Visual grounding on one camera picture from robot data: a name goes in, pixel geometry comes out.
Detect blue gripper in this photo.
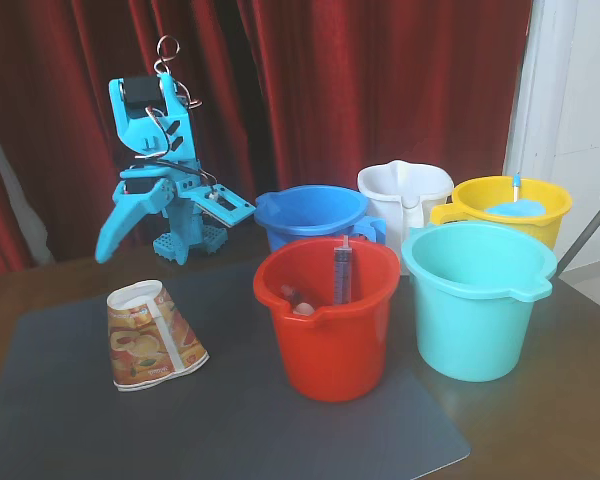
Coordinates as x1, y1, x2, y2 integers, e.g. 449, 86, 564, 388
94, 168, 204, 264

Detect printed paper cup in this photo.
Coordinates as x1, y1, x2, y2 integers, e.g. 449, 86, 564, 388
105, 279, 210, 394

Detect blue plastic bucket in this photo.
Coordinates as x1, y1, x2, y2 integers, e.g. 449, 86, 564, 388
253, 184, 387, 256

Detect purple syringe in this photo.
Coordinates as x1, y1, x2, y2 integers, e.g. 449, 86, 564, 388
332, 234, 355, 306

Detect dark grey mat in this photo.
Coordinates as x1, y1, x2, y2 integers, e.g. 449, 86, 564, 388
0, 259, 472, 480

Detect red curtain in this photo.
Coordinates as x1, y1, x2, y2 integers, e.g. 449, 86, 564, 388
0, 0, 534, 276

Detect red plastic bucket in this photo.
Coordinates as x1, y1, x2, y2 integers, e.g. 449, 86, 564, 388
252, 237, 402, 404

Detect white plastic bucket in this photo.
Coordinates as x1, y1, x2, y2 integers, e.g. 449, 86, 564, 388
356, 159, 455, 274

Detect teal plastic bucket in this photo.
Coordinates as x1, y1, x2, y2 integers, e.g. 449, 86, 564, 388
400, 220, 559, 384

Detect light blue cloth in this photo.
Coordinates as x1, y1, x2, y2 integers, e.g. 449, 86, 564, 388
483, 199, 547, 219

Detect yellow plastic bucket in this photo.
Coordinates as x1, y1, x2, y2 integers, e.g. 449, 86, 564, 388
429, 175, 574, 251

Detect grey tripod leg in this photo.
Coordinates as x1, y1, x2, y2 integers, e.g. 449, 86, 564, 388
554, 179, 600, 279

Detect black camera cable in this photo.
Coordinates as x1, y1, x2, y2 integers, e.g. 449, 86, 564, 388
132, 154, 204, 181

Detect wrist camera on blue mount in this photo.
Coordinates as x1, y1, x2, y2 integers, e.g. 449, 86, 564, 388
189, 183, 257, 229

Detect thin white arm wires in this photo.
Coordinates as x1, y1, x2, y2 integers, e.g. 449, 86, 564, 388
152, 34, 219, 186

